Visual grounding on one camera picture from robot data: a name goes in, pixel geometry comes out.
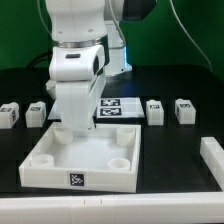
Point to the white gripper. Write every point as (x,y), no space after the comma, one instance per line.
(80,80)

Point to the white square tabletop tray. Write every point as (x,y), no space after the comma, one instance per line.
(104,159)

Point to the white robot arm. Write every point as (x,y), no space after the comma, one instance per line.
(87,23)

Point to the white marker base plate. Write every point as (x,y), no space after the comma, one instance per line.
(115,108)

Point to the white right wall fixture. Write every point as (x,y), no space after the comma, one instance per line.
(213,155)

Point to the white wall fixture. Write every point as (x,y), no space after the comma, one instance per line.
(213,155)
(171,208)

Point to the white front wall fixture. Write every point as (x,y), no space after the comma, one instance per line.
(171,208)

